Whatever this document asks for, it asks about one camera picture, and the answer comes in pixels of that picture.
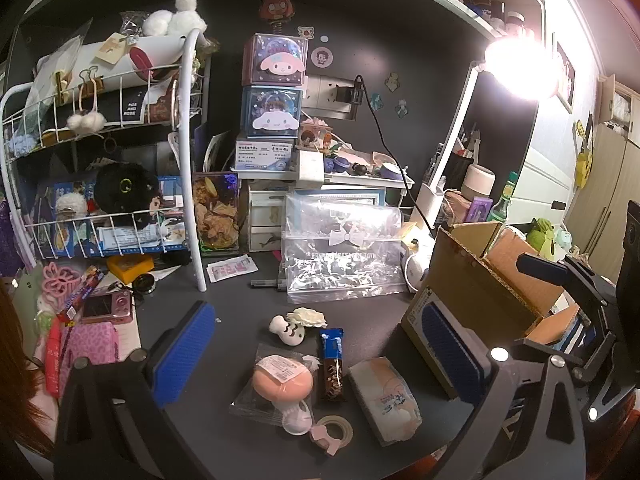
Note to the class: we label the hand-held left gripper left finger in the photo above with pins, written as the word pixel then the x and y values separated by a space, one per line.
pixel 182 360

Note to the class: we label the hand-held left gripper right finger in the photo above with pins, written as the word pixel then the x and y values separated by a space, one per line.
pixel 450 355

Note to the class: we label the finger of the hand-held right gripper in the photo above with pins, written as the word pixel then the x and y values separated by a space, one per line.
pixel 545 266
pixel 600 360

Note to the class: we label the brown cardboard box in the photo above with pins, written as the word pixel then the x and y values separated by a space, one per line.
pixel 475 285

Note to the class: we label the white fabric flower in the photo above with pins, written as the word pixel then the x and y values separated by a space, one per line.
pixel 307 317

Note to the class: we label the green frog plush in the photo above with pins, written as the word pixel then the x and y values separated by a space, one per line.
pixel 542 235

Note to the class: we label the pale green plush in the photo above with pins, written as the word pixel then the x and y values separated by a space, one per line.
pixel 562 238

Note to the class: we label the white paper sheet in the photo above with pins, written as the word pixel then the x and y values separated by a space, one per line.
pixel 129 335

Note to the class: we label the green glass bottle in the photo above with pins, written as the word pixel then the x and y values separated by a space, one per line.
pixel 500 207

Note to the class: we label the tissue pack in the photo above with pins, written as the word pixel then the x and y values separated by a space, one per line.
pixel 385 405

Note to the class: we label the black round case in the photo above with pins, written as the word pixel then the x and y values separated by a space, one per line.
pixel 145 285

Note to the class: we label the small purple box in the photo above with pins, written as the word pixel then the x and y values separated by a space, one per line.
pixel 477 209

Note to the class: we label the pink patterned box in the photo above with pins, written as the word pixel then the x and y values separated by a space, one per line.
pixel 92 350

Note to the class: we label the pink mushroom toy packet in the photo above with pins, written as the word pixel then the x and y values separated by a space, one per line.
pixel 280 385

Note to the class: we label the brown wardrobe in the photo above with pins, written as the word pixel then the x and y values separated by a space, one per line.
pixel 610 185

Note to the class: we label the white pink sachet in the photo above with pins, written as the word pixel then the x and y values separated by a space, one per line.
pixel 229 267

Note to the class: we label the yellow box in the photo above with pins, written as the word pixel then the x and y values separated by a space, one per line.
pixel 131 267

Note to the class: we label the white thermos cup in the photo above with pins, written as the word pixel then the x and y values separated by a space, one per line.
pixel 477 182

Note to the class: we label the pink cloth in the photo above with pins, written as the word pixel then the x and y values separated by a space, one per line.
pixel 455 206

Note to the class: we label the yellow plush toy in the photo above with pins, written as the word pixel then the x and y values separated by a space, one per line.
pixel 584 160

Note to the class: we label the black marker pen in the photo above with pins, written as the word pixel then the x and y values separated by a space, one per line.
pixel 267 284

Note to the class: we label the blue brown snack bar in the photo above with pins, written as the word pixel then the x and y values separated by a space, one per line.
pixel 331 370

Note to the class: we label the red candy stick box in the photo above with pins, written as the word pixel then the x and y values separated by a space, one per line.
pixel 82 292

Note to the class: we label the black pen holder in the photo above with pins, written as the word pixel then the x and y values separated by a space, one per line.
pixel 457 170

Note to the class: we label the clear plastic gift bag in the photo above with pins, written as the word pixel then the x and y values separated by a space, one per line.
pixel 340 265

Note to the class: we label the dried flower snack bag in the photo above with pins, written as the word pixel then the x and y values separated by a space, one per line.
pixel 215 215

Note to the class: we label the pink tape dispenser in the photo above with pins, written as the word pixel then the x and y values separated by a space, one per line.
pixel 322 444

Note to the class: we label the person's hair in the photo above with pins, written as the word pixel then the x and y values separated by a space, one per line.
pixel 17 360

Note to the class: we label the blue printed box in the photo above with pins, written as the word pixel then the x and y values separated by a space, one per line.
pixel 170 195

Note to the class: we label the small white drawer cabinet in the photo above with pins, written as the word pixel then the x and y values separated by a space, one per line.
pixel 262 210

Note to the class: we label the black plush toy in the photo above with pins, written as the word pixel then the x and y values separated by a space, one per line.
pixel 125 190

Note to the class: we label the small white fluffy toy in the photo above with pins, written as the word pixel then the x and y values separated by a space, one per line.
pixel 70 204

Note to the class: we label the white mini drawer cabinet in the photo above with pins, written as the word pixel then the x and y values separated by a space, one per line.
pixel 370 178

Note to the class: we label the white desk lamp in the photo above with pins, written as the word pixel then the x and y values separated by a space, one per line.
pixel 520 67

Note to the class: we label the white certificate box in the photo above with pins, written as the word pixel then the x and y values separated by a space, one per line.
pixel 265 156

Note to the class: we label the white charger block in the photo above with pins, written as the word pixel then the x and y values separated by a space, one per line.
pixel 311 166

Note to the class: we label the beige sticker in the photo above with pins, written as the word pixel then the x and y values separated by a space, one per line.
pixel 393 81

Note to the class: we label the small figurine set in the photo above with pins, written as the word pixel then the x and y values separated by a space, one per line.
pixel 315 136

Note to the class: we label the white pom-pom pair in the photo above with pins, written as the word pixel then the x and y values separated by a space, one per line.
pixel 85 121

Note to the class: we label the black book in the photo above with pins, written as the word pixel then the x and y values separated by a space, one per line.
pixel 125 106

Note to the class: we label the black power adapter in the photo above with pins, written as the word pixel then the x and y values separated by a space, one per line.
pixel 347 95

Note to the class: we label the blue character box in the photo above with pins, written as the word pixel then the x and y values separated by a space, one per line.
pixel 272 112

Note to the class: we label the blue yarn item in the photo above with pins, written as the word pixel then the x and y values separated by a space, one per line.
pixel 22 142

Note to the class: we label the gold binder clip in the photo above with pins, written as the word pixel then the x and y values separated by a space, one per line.
pixel 62 86
pixel 90 81

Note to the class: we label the round portrait sticker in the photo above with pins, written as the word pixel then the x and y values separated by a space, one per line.
pixel 320 56

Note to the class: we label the white red printed tube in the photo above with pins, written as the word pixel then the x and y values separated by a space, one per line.
pixel 150 52

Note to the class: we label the pink character box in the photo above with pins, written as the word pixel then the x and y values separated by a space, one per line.
pixel 275 62

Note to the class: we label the beige paper tag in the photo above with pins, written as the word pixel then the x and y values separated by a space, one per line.
pixel 111 49

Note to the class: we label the clear plastic sleeves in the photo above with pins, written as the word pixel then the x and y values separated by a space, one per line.
pixel 52 67

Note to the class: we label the small bear sticker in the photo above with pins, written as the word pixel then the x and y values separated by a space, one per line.
pixel 306 33

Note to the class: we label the white plush toy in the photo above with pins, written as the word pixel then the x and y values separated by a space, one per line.
pixel 175 20

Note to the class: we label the red spring doll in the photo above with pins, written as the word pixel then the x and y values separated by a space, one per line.
pixel 276 7

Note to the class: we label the pink digital camera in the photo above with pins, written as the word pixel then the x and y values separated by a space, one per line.
pixel 105 306

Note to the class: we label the wall picture frame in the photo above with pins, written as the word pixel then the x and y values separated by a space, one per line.
pixel 565 77

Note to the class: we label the white wall socket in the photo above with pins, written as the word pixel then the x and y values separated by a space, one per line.
pixel 320 91

